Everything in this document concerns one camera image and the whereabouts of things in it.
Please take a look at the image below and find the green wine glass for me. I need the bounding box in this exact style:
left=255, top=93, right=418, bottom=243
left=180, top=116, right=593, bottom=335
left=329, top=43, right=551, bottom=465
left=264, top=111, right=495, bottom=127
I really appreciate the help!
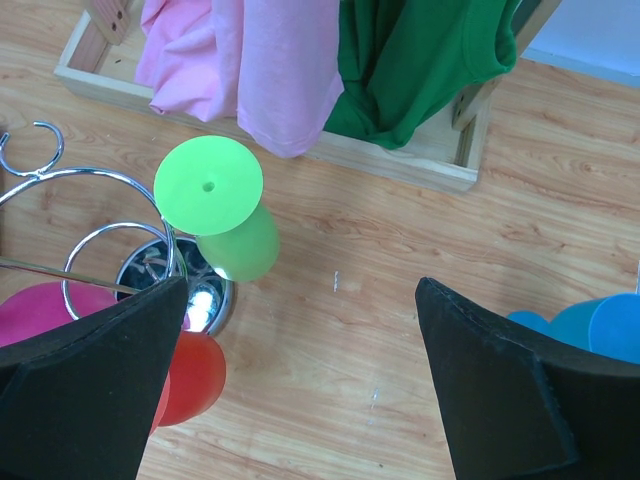
left=153, top=135, right=280, bottom=282

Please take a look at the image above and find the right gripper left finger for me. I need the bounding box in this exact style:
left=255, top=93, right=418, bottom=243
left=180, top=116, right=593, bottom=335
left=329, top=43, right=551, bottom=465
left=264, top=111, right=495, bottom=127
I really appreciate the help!
left=1, top=277, right=188, bottom=479

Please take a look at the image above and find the red wine glass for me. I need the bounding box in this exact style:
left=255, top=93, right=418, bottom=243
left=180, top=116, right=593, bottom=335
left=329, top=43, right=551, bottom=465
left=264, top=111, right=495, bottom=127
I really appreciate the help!
left=151, top=331, right=226, bottom=432

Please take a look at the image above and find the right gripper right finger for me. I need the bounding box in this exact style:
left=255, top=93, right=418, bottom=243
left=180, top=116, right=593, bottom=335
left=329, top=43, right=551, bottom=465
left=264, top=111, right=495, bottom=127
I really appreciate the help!
left=415, top=278, right=639, bottom=479

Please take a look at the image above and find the wooden clothes rack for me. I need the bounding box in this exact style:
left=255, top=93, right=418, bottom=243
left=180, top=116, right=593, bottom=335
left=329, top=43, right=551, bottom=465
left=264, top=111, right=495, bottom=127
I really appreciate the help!
left=55, top=1, right=557, bottom=192

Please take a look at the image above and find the chrome wine glass rack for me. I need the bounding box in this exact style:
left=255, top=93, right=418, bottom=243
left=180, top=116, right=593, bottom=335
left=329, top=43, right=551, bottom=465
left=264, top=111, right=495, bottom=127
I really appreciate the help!
left=1, top=121, right=236, bottom=336

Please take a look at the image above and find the pink wine glass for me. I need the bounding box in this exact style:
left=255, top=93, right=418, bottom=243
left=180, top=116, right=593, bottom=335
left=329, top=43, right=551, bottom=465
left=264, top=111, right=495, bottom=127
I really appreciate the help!
left=0, top=280, right=191, bottom=349

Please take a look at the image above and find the pink t-shirt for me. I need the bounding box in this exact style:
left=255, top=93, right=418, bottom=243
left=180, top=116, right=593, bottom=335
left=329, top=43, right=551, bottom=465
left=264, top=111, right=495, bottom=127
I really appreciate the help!
left=135, top=0, right=343, bottom=158

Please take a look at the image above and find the green tank top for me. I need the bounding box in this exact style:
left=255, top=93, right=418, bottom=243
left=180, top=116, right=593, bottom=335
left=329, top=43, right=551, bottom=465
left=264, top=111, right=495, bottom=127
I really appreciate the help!
left=325, top=0, right=519, bottom=149

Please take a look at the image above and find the blue wine glass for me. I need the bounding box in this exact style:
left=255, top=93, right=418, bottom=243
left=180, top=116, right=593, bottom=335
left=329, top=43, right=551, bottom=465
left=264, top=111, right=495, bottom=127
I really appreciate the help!
left=507, top=293, right=639, bottom=365

